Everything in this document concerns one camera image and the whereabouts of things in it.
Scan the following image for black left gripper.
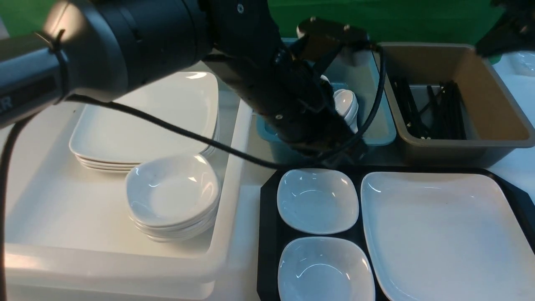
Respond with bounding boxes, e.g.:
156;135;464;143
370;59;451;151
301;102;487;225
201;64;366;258
209;17;372;167

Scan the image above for white square bowl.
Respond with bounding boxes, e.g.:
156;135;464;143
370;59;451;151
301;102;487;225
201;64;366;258
276;168;359;235
278;237;376;301

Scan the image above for large white rice plate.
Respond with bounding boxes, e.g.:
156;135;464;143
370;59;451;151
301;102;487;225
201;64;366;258
361;172;535;301

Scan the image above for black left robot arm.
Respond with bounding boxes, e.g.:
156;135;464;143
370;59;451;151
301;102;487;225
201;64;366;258
1;0;380;167

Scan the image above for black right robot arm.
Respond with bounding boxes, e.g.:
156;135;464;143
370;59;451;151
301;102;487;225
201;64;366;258
474;0;535;58

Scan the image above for white spoons in teal bin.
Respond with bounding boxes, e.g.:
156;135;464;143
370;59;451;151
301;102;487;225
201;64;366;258
331;85;359;133

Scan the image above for teal plastic cutlery bin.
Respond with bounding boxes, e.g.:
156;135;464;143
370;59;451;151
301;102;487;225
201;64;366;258
256;38;397;166

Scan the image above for stack of white square plates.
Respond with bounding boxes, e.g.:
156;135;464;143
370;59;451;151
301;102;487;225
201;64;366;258
69;72;219;165

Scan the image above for black serving tray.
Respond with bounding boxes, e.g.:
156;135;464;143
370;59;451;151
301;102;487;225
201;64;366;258
256;166;535;301

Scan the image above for black chopsticks in brown bin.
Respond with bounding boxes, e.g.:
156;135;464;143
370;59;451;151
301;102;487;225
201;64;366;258
390;77;467;140

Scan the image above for stack of white bowls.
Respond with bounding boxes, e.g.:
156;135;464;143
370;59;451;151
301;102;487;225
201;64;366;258
125;154;221;243

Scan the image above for brown plastic chopstick bin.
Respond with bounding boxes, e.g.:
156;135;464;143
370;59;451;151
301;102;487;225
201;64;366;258
381;42;534;167

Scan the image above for large white plastic bin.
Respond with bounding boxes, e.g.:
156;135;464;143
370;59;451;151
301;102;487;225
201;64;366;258
0;59;260;301

